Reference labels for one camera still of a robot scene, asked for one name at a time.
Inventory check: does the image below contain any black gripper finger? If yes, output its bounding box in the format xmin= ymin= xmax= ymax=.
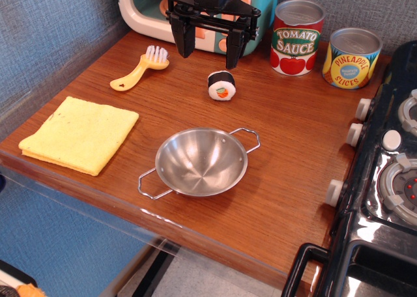
xmin=170 ymin=16 xmax=195 ymax=58
xmin=226 ymin=29 xmax=244 ymax=70

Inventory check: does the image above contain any plush sushi roll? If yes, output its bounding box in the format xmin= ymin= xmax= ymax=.
xmin=207 ymin=70 xmax=237 ymax=101

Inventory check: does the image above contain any grey stove knob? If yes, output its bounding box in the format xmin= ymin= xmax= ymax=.
xmin=325 ymin=179 xmax=344 ymax=207
xmin=355 ymin=98 xmax=372 ymax=121
xmin=346 ymin=123 xmax=364 ymax=147

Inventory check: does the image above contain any steel two-handled bowl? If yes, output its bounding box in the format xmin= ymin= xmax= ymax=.
xmin=137 ymin=128 xmax=261 ymax=200

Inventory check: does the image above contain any black toy stove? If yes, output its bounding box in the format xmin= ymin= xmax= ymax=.
xmin=281 ymin=40 xmax=417 ymax=297

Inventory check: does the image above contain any grey stove knob lower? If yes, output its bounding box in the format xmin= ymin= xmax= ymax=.
xmin=325 ymin=179 xmax=344 ymax=207

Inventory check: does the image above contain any grey stove knob upper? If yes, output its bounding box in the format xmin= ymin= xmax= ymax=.
xmin=355 ymin=98 xmax=372 ymax=121

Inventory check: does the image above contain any yellow toy dish brush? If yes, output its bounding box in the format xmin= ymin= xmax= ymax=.
xmin=109 ymin=45 xmax=169 ymax=92

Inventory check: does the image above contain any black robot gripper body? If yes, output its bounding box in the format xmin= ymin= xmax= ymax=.
xmin=166 ymin=0 xmax=261 ymax=40

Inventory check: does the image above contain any tomato sauce can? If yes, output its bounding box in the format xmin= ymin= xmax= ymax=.
xmin=270 ymin=0 xmax=326 ymax=76

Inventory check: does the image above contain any yellow folded cloth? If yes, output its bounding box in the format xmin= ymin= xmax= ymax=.
xmin=19 ymin=96 xmax=139 ymax=177

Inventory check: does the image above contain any toy microwave teal and white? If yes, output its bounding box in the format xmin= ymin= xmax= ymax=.
xmin=118 ymin=0 xmax=278 ymax=55

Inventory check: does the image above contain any orange object bottom left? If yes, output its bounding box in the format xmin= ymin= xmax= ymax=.
xmin=16 ymin=283 xmax=46 ymax=297

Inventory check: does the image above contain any pineapple slices can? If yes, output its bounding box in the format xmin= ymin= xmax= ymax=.
xmin=322 ymin=27 xmax=382 ymax=90

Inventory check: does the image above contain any black oven door handle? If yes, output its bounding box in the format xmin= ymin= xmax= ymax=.
xmin=281 ymin=243 xmax=330 ymax=297

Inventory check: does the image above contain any grey stove knob middle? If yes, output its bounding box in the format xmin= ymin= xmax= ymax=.
xmin=346 ymin=123 xmax=364 ymax=147

